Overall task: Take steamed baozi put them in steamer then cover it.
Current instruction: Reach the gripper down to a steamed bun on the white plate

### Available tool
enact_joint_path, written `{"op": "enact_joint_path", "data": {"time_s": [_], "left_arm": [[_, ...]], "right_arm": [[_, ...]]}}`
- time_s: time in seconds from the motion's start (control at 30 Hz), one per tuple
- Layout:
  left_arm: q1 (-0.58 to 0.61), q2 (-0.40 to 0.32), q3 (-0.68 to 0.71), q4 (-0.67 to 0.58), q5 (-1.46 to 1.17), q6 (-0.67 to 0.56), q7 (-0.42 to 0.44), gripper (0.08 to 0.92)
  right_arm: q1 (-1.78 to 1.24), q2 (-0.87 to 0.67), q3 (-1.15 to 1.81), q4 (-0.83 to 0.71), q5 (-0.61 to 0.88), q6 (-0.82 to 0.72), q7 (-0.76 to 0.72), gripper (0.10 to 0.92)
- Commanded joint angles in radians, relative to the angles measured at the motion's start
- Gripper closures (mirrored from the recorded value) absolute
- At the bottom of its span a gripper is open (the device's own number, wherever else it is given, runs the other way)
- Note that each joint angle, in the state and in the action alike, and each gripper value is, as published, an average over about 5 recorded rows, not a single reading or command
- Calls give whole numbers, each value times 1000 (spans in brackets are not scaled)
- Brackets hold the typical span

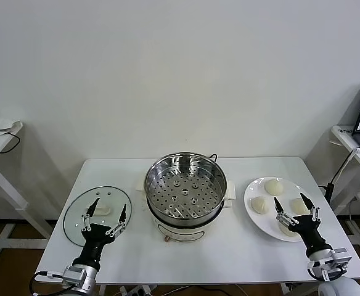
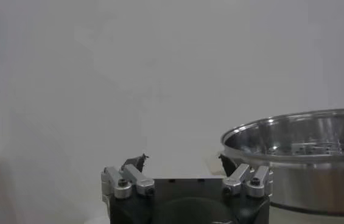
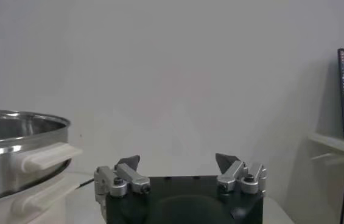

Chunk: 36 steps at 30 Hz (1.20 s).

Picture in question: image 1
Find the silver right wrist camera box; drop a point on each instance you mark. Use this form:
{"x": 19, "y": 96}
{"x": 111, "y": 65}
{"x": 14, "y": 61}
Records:
{"x": 340, "y": 259}

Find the perforated steel steamer basket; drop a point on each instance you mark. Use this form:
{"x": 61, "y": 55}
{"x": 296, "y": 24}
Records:
{"x": 184, "y": 197}

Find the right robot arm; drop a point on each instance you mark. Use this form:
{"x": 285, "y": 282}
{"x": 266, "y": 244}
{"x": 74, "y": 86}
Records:
{"x": 343, "y": 288}

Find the white steamed baozi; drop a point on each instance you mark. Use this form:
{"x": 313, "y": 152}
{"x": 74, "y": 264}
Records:
{"x": 288, "y": 233}
{"x": 258, "y": 204}
{"x": 297, "y": 207}
{"x": 274, "y": 187}

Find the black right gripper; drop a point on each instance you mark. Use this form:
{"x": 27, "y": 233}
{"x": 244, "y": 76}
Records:
{"x": 309, "y": 231}

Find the white power strip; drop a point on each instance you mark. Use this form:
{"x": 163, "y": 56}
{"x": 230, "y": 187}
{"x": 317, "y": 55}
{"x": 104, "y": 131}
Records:
{"x": 137, "y": 290}

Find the white electric cooking pot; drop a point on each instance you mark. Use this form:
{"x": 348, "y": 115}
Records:
{"x": 180, "y": 232}

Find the white side table with laptop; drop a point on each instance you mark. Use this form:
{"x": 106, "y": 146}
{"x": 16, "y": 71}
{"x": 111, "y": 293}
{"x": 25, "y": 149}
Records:
{"x": 342, "y": 132}

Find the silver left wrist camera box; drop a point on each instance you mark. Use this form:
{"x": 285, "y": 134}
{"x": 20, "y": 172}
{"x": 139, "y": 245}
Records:
{"x": 73, "y": 276}

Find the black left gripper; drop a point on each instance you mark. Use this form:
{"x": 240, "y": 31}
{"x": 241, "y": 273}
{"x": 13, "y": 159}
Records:
{"x": 95, "y": 237}

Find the white round plate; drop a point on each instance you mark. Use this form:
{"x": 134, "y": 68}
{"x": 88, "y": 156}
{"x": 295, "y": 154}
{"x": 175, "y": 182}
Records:
{"x": 260, "y": 223}

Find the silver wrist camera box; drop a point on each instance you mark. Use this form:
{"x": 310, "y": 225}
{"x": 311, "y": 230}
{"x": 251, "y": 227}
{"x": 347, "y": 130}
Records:
{"x": 73, "y": 276}
{"x": 340, "y": 259}

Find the black cylindrical post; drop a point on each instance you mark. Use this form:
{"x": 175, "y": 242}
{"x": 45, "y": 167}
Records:
{"x": 329, "y": 192}

